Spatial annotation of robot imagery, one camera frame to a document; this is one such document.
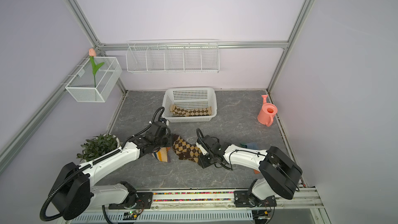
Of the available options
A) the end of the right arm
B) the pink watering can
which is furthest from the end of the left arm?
the pink watering can

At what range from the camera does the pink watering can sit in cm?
95

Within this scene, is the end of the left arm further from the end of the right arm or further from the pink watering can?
the pink watering can
